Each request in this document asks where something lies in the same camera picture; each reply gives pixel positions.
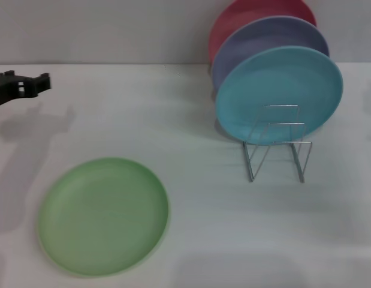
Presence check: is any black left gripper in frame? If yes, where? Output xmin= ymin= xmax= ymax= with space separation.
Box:
xmin=0 ymin=70 xmax=52 ymax=109

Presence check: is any green plate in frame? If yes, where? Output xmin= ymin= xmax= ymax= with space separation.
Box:
xmin=37 ymin=157 xmax=170 ymax=269

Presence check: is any red plate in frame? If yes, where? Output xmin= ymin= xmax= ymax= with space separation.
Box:
xmin=208 ymin=0 xmax=318 ymax=65

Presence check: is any light blue plate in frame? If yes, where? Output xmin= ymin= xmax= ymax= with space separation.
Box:
xmin=215 ymin=45 xmax=344 ymax=142

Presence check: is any purple plate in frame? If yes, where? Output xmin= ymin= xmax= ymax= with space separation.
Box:
xmin=211 ymin=15 xmax=330 ymax=91

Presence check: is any metal wire plate rack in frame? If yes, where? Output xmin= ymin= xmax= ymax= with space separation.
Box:
xmin=242 ymin=104 xmax=313 ymax=183

